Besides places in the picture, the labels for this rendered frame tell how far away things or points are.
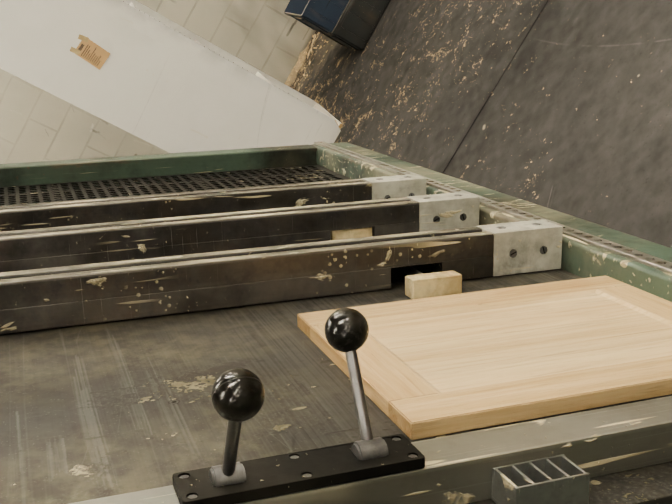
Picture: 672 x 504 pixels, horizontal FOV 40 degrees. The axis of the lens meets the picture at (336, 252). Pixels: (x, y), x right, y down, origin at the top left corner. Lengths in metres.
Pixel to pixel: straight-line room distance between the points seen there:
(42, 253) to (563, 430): 0.96
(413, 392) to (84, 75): 4.07
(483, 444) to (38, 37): 4.24
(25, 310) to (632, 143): 2.20
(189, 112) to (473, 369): 4.04
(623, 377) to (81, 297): 0.70
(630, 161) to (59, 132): 4.26
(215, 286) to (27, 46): 3.66
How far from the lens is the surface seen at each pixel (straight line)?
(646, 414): 0.91
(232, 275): 1.32
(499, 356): 1.09
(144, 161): 2.54
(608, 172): 3.08
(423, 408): 0.94
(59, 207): 1.78
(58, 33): 4.87
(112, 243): 1.56
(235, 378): 0.65
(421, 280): 1.33
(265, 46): 6.42
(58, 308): 1.29
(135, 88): 4.93
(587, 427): 0.87
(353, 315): 0.77
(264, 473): 0.75
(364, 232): 1.67
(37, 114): 6.38
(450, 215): 1.73
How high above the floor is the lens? 1.79
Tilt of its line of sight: 23 degrees down
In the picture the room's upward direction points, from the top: 64 degrees counter-clockwise
